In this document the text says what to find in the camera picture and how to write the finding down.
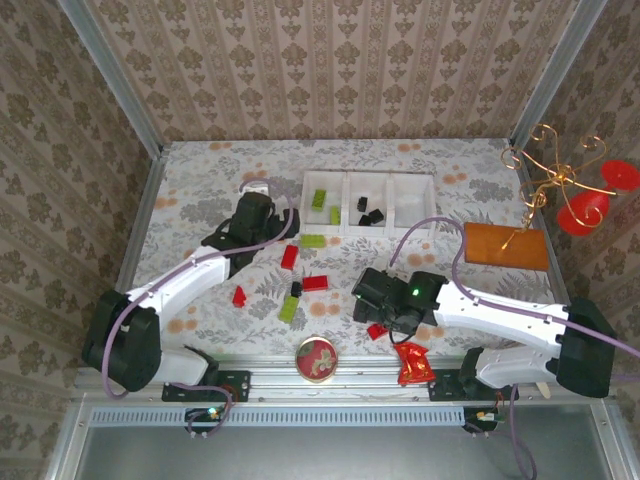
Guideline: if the red snack packet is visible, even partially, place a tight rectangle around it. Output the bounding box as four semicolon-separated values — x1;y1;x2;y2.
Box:
392;341;435;386

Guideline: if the floral patterned table cover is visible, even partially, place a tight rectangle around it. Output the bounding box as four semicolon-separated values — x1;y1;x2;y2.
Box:
113;138;574;357

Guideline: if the orange-brown wooden block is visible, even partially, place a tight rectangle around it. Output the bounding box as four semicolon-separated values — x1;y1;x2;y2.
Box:
463;222;551;272

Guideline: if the white three-compartment container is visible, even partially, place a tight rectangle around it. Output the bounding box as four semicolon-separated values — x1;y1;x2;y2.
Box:
301;170;437;237

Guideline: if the round tin with floral lid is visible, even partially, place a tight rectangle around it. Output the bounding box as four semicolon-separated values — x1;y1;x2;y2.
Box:
294;335;340;385

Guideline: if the red plastic goblet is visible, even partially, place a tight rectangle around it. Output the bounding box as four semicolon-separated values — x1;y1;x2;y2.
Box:
556;159;640;237

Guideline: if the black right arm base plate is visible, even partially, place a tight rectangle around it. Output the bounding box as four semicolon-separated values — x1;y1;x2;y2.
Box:
428;368;520;403

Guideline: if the aluminium front frame beam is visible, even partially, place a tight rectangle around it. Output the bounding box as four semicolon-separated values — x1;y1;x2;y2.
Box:
73;353;617;404

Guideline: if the grey slotted cable duct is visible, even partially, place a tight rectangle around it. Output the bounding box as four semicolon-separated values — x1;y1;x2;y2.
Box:
89;405;466;427

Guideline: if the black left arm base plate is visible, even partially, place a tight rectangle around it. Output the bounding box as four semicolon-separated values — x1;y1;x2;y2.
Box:
160;369;251;403

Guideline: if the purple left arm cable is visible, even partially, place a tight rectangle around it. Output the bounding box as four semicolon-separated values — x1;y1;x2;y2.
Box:
101;177;296;441

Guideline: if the gold wire ornament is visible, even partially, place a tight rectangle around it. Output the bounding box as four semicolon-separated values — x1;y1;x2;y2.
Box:
501;123;609;250

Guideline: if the aluminium frame post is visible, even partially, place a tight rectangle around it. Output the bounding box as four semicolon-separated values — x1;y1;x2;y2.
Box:
57;0;164;156
512;0;609;146

